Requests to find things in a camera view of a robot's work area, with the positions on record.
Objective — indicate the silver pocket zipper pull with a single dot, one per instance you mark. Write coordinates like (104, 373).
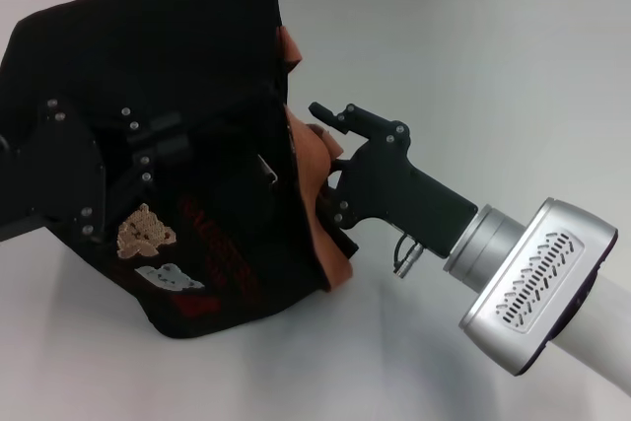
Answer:
(268, 172)

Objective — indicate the black food bag with bears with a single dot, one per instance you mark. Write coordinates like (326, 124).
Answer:
(148, 46)

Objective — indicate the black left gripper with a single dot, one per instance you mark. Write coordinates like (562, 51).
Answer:
(59, 174)

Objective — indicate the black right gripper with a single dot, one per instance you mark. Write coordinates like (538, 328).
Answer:
(404, 194)

